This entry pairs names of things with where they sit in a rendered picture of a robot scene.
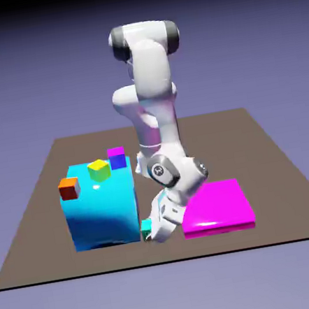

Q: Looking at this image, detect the small yellow cube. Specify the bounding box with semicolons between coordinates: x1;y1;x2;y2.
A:
85;157;113;185

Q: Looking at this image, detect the small purple cube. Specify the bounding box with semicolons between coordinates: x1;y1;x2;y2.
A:
106;145;128;171

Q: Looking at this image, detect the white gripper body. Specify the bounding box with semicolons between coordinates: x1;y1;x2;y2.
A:
142;189;180;245

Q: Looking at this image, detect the small teal cube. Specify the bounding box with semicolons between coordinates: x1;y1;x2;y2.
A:
138;217;156;242

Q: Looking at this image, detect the large magenta box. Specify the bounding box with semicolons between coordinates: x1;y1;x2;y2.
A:
176;175;257;241

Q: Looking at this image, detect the small orange cube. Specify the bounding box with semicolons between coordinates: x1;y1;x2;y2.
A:
56;175;83;202

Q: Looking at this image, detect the large cyan box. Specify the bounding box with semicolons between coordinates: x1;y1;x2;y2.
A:
54;154;145;254

